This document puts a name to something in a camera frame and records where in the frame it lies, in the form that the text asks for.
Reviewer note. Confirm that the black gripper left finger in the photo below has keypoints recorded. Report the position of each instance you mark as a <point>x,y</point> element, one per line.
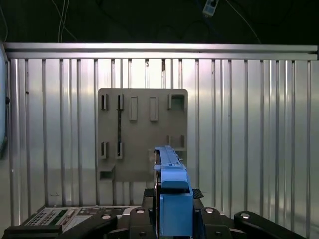
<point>142,224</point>

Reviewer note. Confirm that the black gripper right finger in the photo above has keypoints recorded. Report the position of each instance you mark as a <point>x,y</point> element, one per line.
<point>211,224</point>

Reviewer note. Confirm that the hard disk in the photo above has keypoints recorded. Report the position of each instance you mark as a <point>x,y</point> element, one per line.
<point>174,211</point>

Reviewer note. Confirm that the grey parts rack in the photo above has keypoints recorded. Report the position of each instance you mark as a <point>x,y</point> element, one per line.
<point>142,139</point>

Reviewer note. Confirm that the black PC case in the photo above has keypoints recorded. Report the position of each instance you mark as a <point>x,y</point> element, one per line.
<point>49,216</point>

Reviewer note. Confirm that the dark RAM stick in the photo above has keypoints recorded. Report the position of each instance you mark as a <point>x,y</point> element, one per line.
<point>120,132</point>

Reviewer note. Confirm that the white power strip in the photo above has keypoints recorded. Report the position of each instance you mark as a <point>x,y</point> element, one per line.
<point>209,7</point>

